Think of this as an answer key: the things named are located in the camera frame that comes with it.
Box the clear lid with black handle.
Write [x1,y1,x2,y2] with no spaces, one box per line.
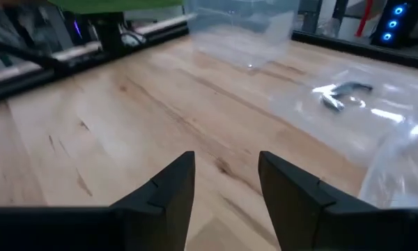
[270,61,418,168]

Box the green elastic bandage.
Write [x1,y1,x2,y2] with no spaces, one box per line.
[47,0,185,15]

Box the black aluminium table frame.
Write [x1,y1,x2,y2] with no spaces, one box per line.
[0,13,418,105]

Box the computer with blue lights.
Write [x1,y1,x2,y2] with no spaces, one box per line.
[370,0,418,49]

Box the clear plastic container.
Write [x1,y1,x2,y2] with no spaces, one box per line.
[183,0,301,70]

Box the red strap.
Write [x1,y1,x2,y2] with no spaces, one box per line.
[354,0,374,38]

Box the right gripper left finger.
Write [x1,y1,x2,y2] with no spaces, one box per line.
[0,150,197,251]

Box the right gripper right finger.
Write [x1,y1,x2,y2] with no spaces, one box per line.
[258,150,418,251]

